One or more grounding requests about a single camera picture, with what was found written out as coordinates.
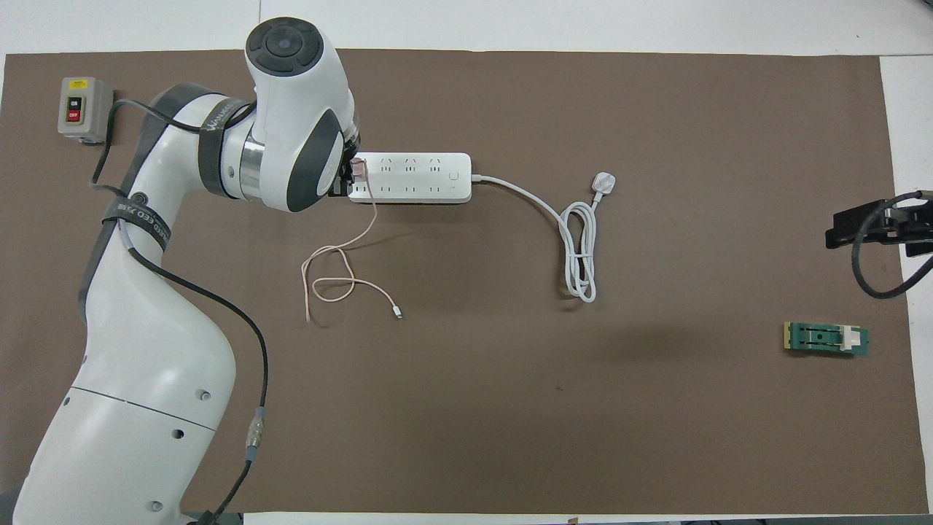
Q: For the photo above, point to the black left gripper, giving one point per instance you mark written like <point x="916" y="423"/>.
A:
<point x="341" y="188"/>

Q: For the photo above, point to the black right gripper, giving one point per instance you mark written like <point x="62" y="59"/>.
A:
<point x="920" y="230"/>

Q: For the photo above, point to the pink USB charger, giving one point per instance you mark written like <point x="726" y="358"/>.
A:
<point x="359" y="172"/>

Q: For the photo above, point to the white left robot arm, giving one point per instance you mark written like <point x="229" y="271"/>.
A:
<point x="146" y="364"/>

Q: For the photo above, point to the white power strip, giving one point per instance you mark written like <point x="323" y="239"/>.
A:
<point x="415" y="177"/>

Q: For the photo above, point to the green circuit board module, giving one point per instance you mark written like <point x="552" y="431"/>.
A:
<point x="824" y="339"/>

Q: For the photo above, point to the brown table mat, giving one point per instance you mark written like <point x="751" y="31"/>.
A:
<point x="466" y="437"/>

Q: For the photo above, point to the grey on-off switch box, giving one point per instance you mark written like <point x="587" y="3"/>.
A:
<point x="80" y="109"/>

